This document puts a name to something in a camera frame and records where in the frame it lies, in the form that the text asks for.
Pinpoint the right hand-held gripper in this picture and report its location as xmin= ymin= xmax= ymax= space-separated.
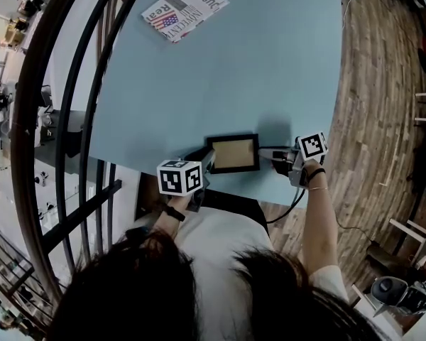
xmin=258 ymin=130 xmax=330 ymax=190

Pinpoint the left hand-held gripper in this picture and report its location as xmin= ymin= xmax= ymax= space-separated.
xmin=156 ymin=148 xmax=217 ymax=213

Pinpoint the black picture frame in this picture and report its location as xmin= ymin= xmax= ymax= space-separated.
xmin=206 ymin=133 xmax=261 ymax=175

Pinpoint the person's right forearm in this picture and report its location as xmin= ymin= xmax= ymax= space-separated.
xmin=299 ymin=158 xmax=341 ymax=275

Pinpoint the person's left forearm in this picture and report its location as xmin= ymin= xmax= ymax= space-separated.
xmin=151 ymin=196 xmax=191 ymax=243

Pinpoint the black wristband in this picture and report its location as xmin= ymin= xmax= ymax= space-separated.
xmin=163 ymin=205 xmax=187 ymax=222
xmin=306 ymin=168 xmax=327 ymax=183

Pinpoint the person's white shirt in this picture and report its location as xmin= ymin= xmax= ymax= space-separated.
xmin=133 ymin=206 xmax=351 ymax=341

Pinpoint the flag print newspaper package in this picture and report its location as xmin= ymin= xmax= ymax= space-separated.
xmin=140 ymin=0 xmax=231 ymax=44

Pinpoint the black metal railing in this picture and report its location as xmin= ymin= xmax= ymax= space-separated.
xmin=7 ymin=0 xmax=153 ymax=335

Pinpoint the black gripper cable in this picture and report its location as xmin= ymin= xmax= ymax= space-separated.
xmin=265 ymin=186 xmax=307 ymax=224

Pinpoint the thin black floor cable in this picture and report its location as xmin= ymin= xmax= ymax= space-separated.
xmin=334 ymin=211 xmax=378 ymax=244

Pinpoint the white frame stool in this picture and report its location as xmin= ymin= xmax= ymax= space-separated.
xmin=388 ymin=217 xmax=426 ymax=266

